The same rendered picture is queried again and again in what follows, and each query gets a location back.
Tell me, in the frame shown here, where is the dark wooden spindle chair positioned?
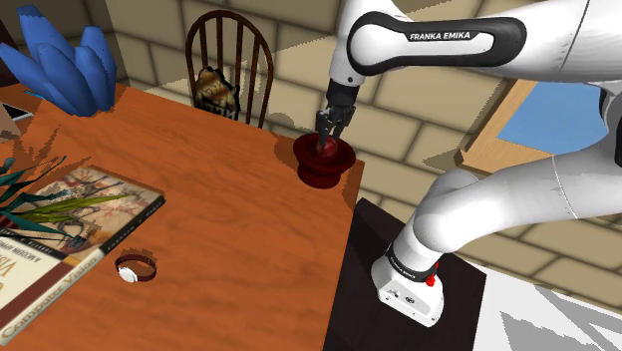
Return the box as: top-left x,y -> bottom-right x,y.
184,9 -> 275,131

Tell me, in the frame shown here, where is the brown strap wristwatch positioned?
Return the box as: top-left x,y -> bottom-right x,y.
114,252 -> 158,284

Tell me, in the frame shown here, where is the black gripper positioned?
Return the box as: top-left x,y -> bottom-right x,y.
316,78 -> 362,148

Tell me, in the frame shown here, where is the orange wooden table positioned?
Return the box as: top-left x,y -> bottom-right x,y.
0,82 -> 366,351

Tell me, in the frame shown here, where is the blue spiky sculpture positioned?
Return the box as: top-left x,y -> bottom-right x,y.
0,4 -> 119,119

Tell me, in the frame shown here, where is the dark red bowl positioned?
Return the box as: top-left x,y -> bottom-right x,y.
292,133 -> 358,190

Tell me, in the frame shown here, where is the green leafy plant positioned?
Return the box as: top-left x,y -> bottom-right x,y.
0,155 -> 134,240

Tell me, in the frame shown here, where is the wooden framed blue panel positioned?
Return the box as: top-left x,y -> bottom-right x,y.
454,79 -> 611,176

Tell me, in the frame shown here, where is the dark robot stand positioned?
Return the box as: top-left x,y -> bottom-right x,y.
322,196 -> 487,351

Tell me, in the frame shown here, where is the brown patterned cushion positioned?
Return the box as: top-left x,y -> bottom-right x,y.
193,66 -> 242,122

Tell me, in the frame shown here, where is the book with painted cover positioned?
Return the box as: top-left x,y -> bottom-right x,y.
0,165 -> 166,259

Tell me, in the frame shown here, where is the shiny red ball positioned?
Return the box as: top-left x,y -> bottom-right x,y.
317,136 -> 339,159

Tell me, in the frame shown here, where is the white book with brown spine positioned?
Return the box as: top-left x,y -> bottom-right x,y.
0,235 -> 107,345

